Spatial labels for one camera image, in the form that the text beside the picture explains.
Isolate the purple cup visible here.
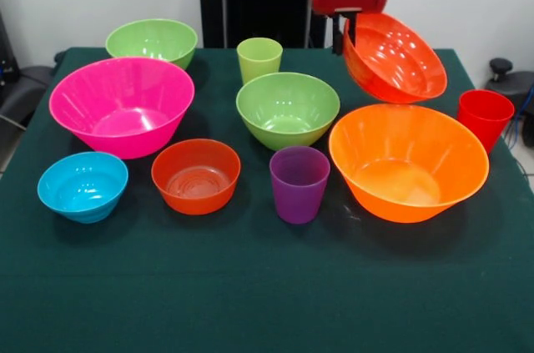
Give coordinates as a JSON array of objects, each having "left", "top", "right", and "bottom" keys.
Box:
[{"left": 269, "top": 145, "right": 331, "bottom": 225}]

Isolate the dark green tablecloth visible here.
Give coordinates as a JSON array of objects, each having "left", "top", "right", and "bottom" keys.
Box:
[{"left": 0, "top": 47, "right": 534, "bottom": 353}]

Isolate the black equipment box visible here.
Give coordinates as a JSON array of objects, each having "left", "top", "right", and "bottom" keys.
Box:
[{"left": 0, "top": 10, "right": 21, "bottom": 87}]

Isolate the green cup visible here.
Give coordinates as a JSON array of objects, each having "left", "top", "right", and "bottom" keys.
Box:
[{"left": 236, "top": 37, "right": 284, "bottom": 86}]

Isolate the small blue bowl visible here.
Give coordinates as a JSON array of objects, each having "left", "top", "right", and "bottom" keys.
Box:
[{"left": 37, "top": 151, "right": 129, "bottom": 224}]

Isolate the large orange bowl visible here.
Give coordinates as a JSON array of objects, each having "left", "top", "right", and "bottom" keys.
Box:
[{"left": 328, "top": 103, "right": 490, "bottom": 224}]

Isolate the small red-orange bowl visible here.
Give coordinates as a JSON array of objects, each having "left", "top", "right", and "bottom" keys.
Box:
[{"left": 150, "top": 138, "right": 242, "bottom": 216}]

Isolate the large pink bowl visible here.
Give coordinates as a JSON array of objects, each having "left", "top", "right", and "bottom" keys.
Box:
[{"left": 48, "top": 56, "right": 196, "bottom": 160}]

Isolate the green bowl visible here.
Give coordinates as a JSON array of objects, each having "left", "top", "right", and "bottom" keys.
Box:
[
  {"left": 104, "top": 18, "right": 199, "bottom": 71},
  {"left": 235, "top": 72, "right": 341, "bottom": 152}
]

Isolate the large red-orange bowl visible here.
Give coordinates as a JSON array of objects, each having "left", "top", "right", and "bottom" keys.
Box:
[{"left": 342, "top": 13, "right": 448, "bottom": 104}]

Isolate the grey pedestal leg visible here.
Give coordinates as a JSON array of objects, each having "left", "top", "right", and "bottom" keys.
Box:
[
  {"left": 0, "top": 63, "right": 58, "bottom": 129},
  {"left": 486, "top": 57, "right": 534, "bottom": 114}
]

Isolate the red cup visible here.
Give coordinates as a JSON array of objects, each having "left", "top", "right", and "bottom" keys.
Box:
[{"left": 456, "top": 88, "right": 516, "bottom": 156}]

